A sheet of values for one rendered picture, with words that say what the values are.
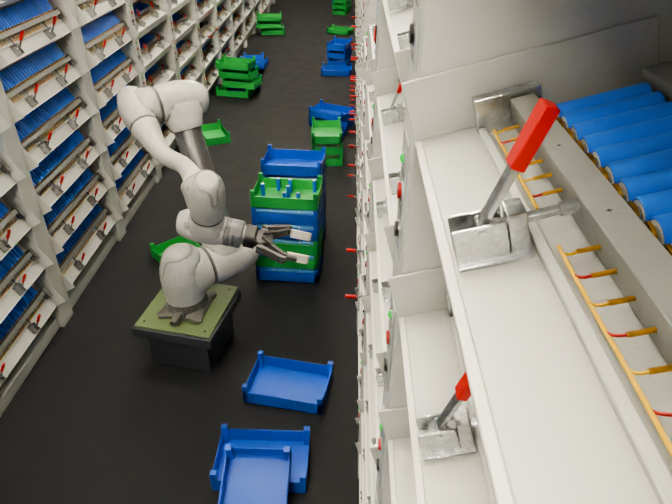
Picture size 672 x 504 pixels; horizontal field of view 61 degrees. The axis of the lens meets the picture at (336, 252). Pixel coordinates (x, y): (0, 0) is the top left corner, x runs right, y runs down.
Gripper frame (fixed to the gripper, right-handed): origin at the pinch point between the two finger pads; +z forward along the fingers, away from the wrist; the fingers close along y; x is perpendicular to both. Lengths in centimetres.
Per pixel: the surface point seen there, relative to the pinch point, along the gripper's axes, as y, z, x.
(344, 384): -1, 26, -59
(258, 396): 10, -5, -61
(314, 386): 1, 15, -61
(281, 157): -121, -17, -27
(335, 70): -432, 10, -62
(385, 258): 71, 10, 47
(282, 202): -67, -11, -23
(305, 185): -86, -3, -22
